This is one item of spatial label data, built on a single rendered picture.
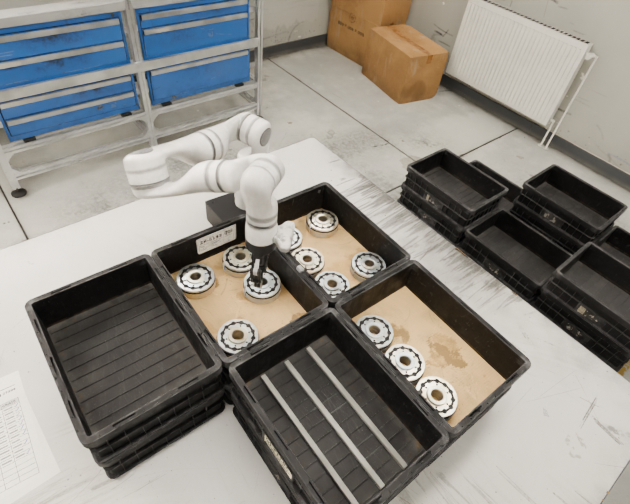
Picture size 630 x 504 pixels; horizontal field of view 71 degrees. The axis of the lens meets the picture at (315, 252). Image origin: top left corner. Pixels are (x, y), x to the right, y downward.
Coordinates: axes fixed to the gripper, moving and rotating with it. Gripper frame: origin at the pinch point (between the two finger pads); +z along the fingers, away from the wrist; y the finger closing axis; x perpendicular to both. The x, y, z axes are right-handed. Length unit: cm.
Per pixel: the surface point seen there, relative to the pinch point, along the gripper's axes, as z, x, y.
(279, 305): 10.5, 5.7, 1.2
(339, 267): 10.4, 20.9, -16.1
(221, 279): 10.5, -11.9, -4.5
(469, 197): 44, 83, -106
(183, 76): 47, -87, -187
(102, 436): 0.8, -21.0, 45.0
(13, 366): 24, -60, 24
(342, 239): 10.3, 20.8, -28.1
